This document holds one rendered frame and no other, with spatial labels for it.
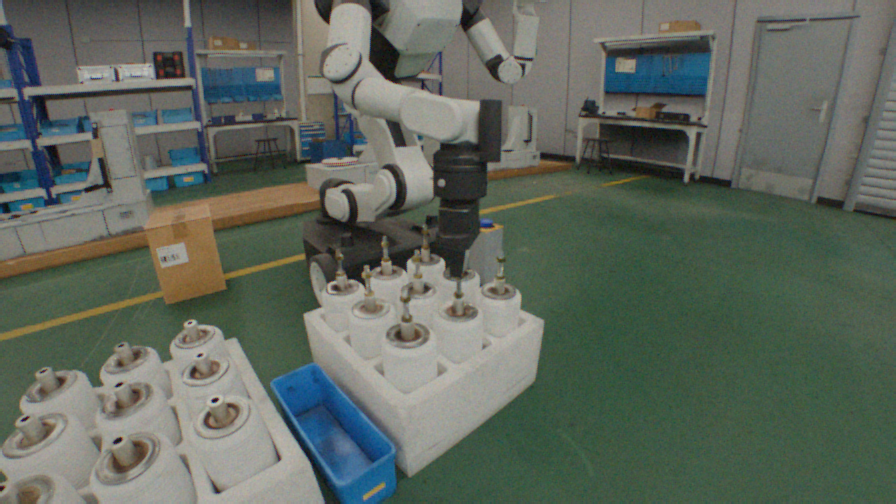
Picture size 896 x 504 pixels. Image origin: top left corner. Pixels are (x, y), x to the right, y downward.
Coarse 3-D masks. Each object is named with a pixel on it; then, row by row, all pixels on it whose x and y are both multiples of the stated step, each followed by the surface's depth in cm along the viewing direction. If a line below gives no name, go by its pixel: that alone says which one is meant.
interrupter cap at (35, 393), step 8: (56, 376) 41; (64, 376) 41; (72, 376) 41; (40, 384) 39; (64, 384) 40; (72, 384) 40; (32, 392) 37; (40, 392) 38; (48, 392) 38; (56, 392) 38; (32, 400) 36; (40, 400) 36
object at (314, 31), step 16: (304, 0) 525; (304, 16) 535; (304, 32) 545; (320, 32) 563; (304, 48) 554; (320, 48) 573; (304, 64) 565; (304, 80) 577; (320, 96) 602; (320, 112) 612
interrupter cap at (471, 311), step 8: (448, 304) 68; (464, 304) 68; (472, 304) 67; (440, 312) 65; (448, 312) 65; (464, 312) 65; (472, 312) 65; (448, 320) 62; (456, 320) 62; (464, 320) 62
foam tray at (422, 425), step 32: (320, 320) 75; (320, 352) 75; (352, 352) 64; (480, 352) 65; (512, 352) 69; (352, 384) 64; (384, 384) 56; (448, 384) 57; (480, 384) 64; (512, 384) 73; (384, 416) 56; (416, 416) 53; (448, 416) 60; (480, 416) 68; (416, 448) 56; (448, 448) 63
